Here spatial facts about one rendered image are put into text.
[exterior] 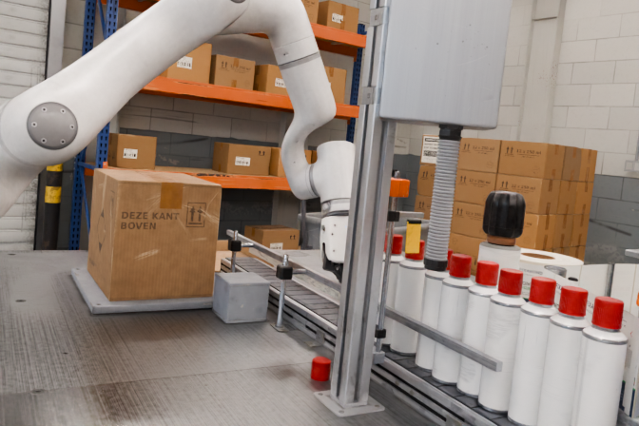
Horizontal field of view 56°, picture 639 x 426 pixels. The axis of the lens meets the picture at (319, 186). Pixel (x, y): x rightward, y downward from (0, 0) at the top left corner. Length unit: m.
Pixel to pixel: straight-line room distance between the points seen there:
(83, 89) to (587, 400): 0.83
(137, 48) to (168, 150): 4.57
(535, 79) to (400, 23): 5.40
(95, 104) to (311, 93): 0.44
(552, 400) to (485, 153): 3.87
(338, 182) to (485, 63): 0.49
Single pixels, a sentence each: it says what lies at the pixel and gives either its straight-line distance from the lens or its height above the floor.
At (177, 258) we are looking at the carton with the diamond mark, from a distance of 1.44.
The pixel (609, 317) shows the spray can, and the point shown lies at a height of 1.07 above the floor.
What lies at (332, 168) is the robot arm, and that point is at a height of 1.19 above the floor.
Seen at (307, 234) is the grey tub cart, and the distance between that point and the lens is 3.65.
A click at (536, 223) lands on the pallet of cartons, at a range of 4.46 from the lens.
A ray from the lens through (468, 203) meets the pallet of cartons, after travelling 4.74.
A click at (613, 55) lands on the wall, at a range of 5.98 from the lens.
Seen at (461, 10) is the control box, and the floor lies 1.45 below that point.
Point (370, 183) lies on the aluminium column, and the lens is 0.93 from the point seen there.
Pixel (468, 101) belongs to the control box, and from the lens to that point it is 0.90.
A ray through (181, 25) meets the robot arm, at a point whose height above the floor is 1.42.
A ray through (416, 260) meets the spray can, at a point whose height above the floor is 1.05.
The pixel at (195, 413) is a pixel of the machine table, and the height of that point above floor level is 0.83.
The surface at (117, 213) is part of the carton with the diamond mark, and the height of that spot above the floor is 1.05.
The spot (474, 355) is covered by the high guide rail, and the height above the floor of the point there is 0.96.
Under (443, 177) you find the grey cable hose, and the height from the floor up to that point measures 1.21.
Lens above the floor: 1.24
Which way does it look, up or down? 4 degrees down
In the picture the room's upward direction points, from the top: 6 degrees clockwise
